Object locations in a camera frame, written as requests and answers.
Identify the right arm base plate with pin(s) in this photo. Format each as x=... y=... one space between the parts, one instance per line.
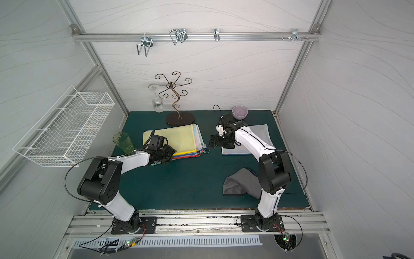
x=256 y=223

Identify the metal ring clamp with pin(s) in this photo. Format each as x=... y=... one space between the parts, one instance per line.
x=216 y=34

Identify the metal hook clamp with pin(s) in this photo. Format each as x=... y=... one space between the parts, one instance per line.
x=178 y=35
x=145 y=45

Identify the bronze scroll stand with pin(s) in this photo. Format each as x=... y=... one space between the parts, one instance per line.
x=179 y=118

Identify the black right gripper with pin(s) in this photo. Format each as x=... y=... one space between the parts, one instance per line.
x=217 y=141

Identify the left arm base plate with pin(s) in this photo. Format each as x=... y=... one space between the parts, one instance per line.
x=141 y=225

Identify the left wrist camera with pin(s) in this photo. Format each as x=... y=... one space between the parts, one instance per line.
x=157 y=142

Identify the yellow mesh document bag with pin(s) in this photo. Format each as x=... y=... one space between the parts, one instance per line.
x=182 y=139

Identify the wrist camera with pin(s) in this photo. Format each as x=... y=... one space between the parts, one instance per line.
x=227 y=125
x=157 y=142

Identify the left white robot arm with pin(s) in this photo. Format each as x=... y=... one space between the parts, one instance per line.
x=101 y=181

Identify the grey microfibre cloth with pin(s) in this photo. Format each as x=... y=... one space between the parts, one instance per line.
x=244 y=181

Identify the stack of coloured document bags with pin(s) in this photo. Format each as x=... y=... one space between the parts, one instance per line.
x=201 y=146

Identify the metal hook clamp middle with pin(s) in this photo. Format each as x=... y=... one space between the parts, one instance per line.
x=178 y=35

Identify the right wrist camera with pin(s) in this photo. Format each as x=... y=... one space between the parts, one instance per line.
x=227 y=125

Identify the purple bowl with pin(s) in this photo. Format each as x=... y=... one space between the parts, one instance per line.
x=240 y=112

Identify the aluminium top rail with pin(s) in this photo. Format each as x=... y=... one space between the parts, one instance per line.
x=192 y=37

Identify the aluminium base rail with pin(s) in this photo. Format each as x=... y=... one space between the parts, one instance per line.
x=199 y=222

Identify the white mesh document bag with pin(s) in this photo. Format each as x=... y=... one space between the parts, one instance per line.
x=261 y=131

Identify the green drinking glass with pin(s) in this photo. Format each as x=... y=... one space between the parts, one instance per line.
x=123 y=141

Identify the metal bracket right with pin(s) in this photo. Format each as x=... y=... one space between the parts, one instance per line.
x=295 y=36

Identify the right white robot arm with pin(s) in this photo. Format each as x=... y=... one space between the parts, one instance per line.
x=273 y=168

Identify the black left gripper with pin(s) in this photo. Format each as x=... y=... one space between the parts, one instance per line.
x=166 y=153

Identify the metal hook clamp left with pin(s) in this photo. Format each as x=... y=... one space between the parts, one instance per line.
x=145 y=45

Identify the white wire basket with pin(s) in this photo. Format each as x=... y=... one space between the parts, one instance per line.
x=64 y=134

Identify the hanging wine glass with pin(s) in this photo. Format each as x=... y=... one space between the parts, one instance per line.
x=157 y=101

